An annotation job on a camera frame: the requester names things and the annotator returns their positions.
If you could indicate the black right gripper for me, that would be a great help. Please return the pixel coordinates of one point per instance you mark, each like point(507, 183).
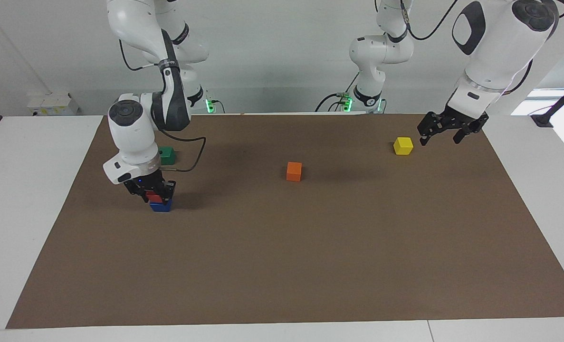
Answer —
point(151, 183)

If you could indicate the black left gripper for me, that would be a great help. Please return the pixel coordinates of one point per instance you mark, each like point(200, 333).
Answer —
point(453, 119)

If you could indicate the red wooden block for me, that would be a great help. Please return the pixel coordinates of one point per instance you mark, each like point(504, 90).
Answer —
point(156, 197)

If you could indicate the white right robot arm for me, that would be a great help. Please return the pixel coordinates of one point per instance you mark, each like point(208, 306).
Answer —
point(129, 137)

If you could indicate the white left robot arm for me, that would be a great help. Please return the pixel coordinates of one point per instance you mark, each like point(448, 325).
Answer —
point(495, 47)

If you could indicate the blue wooden block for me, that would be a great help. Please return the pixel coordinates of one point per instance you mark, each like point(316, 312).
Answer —
point(160, 206)

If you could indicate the yellow wooden block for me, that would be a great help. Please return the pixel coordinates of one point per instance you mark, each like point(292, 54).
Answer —
point(403, 146)

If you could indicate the green wooden block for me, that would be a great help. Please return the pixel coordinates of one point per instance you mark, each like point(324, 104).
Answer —
point(168, 156)

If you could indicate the orange wooden block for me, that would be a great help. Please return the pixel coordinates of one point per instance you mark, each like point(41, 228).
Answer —
point(294, 172)

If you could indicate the brown table mat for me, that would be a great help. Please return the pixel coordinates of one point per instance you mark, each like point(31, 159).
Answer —
point(282, 247)

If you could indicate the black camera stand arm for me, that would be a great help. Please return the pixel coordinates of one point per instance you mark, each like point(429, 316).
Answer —
point(559, 102)

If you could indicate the white wall power box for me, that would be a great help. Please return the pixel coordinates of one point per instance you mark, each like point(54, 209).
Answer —
point(52, 104)

